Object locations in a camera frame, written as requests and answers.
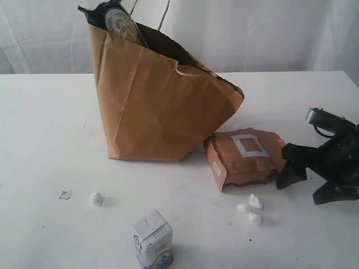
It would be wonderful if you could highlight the spaghetti packet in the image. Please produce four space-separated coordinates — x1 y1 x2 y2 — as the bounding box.
77 1 148 48

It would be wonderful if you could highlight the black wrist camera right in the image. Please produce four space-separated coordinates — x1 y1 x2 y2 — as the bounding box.
305 108 356 138

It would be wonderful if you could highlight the white pebble left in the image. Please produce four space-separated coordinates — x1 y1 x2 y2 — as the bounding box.
237 203 252 215

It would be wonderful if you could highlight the brown coffee pouch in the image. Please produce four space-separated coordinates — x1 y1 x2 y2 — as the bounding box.
204 128 286 192

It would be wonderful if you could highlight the white pebble lower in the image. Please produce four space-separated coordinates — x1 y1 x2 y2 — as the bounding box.
248 212 263 226

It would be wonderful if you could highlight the small white milk carton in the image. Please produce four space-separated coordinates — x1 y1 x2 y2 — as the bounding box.
132 210 173 268

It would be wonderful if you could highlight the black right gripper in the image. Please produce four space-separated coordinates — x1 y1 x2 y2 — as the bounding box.
275 123 358 205

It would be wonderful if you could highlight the brown paper shopping bag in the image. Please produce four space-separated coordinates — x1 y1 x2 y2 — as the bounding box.
88 22 245 161

